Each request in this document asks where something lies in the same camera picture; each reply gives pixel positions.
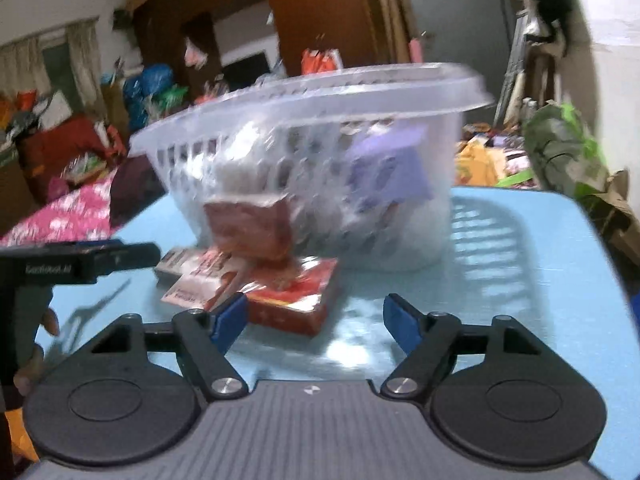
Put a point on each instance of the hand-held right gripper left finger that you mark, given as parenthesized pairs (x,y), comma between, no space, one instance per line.
(227,321)

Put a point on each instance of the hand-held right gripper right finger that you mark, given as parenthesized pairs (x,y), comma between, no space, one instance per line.
(404,321)

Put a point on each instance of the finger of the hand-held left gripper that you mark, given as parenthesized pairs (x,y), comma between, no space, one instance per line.
(100,245)
(130,259)

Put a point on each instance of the red and white packet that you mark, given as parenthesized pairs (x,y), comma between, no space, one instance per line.
(200,275)

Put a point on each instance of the red box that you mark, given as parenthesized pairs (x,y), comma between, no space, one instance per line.
(295,295)

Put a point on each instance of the purple packet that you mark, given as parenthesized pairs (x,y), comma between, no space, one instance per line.
(390,170)

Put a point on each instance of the white plastic basket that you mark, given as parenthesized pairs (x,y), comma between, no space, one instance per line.
(310,105)

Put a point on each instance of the person's left hand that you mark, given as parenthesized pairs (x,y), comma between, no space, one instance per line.
(30,370)

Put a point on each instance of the pink floral blanket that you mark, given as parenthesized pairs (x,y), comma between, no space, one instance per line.
(65,215)

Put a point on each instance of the dark maroon cloth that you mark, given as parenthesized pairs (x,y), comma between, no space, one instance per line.
(135,190)

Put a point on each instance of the red cloth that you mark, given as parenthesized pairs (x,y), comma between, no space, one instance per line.
(55,150)

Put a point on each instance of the blue plastic bag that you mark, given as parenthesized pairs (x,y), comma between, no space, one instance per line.
(147,92)

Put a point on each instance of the yellow bag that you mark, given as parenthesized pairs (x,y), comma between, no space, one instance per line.
(477,162)

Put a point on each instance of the beige curtains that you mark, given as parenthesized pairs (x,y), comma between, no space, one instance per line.
(30,60)

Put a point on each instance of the white pink hanging bag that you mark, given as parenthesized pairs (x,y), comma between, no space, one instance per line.
(195,52)

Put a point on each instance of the green plastic bag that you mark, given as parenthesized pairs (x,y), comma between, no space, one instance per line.
(560,150)

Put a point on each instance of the brown cardboard piece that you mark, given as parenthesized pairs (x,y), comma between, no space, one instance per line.
(622,220)

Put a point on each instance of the orange red bag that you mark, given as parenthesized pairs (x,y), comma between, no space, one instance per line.
(320,61)

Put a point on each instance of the metal crutches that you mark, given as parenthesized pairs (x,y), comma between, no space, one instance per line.
(517,60)

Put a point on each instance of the brown wooden wardrobe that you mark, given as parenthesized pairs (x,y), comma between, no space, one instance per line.
(320,5)

